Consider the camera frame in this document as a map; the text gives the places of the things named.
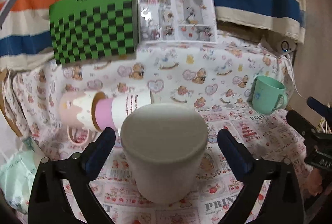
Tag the beige grey mug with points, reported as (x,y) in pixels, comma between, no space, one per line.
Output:
(164,144)

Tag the tissue pack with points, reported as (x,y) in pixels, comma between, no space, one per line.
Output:
(17,174)

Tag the white mug with pink band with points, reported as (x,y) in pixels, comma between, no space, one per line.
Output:
(112,112)

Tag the mint green mug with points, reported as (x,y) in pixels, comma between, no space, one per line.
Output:
(269,95)

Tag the person's right hand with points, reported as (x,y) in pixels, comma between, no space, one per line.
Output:
(314,182)

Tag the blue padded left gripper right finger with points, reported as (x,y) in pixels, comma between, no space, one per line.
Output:
(236,154)

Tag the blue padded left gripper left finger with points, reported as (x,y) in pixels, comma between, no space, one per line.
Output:
(96,153)

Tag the comic print card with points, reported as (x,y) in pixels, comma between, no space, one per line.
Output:
(177,21)

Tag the pink and cream mug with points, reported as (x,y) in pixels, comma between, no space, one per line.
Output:
(77,111)

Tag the green checkered box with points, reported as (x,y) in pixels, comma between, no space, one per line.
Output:
(92,29)

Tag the white round device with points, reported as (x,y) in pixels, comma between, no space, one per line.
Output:
(283,45)

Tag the bear print tablecloth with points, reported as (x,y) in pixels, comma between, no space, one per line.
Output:
(214,80)

